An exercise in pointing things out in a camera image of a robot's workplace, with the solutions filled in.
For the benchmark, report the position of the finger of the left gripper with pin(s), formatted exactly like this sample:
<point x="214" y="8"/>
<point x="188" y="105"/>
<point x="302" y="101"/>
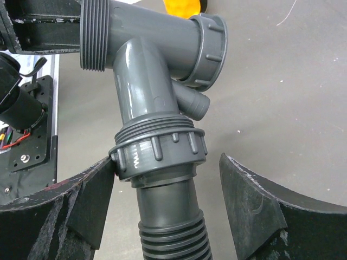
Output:
<point x="40" y="26"/>

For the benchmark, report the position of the yellow plastic cup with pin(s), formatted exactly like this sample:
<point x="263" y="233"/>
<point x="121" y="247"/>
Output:
<point x="182" y="8"/>

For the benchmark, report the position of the grey plastic pipe fitting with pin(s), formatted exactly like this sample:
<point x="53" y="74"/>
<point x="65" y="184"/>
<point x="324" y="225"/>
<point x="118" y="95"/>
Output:
<point x="162" y="65"/>

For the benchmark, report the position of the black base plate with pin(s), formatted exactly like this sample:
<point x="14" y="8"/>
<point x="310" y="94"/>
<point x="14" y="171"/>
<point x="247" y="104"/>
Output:
<point x="29" y="156"/>

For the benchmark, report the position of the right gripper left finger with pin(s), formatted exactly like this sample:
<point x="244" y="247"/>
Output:
<point x="62" y="221"/>

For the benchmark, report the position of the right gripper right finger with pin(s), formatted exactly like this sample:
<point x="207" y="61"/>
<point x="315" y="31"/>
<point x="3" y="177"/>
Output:
<point x="269" y="221"/>

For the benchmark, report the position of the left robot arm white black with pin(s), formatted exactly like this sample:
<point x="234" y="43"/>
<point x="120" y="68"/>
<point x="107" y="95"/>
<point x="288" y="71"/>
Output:
<point x="18" y="108"/>

